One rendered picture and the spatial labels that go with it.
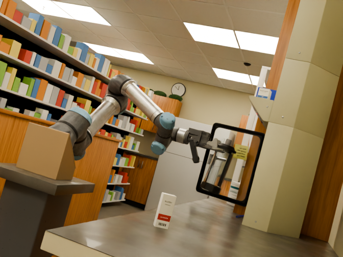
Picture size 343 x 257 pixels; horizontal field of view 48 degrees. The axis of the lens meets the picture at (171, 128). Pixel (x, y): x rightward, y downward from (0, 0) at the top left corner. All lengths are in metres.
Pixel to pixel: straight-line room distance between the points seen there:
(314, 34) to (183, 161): 5.24
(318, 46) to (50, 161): 1.25
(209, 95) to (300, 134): 5.91
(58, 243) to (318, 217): 1.53
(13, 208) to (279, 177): 1.10
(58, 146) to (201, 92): 6.25
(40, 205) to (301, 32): 1.33
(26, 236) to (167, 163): 5.48
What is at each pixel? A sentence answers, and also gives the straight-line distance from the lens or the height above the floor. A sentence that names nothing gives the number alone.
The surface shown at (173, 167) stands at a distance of 6.91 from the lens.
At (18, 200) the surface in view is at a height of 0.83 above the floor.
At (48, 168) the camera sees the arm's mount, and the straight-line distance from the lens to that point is 1.59.
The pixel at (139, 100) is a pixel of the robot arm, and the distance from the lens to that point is 1.91.
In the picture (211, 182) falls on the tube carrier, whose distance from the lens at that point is 1.88.
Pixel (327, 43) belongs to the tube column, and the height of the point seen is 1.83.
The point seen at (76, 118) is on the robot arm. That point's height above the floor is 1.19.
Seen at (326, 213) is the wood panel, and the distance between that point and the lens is 2.13.
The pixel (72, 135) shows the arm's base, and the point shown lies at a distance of 1.66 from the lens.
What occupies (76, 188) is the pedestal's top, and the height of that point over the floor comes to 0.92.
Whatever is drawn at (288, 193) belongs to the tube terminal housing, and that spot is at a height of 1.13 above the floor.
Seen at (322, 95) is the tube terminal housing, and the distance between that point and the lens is 1.89.
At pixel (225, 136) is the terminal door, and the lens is 2.13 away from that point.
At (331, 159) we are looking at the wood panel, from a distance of 2.14.
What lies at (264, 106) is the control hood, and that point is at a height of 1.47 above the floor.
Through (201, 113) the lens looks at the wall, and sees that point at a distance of 7.59.
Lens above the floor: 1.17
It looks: 3 degrees up
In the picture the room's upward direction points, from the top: 15 degrees clockwise
